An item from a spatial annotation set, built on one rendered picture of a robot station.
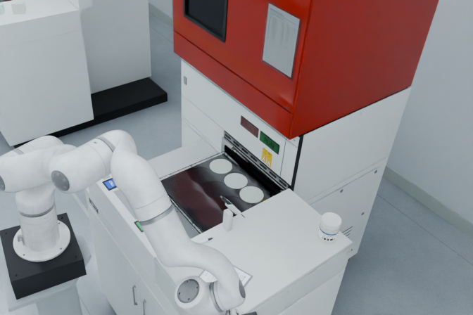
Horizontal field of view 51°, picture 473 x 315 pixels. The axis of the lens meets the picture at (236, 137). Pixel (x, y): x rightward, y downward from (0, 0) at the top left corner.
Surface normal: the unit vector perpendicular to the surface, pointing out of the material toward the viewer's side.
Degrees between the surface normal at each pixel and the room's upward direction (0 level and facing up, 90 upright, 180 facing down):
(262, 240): 0
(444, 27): 90
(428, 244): 0
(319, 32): 90
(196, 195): 0
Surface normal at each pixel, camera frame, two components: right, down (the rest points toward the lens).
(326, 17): 0.61, 0.51
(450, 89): -0.79, 0.33
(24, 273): 0.12, -0.78
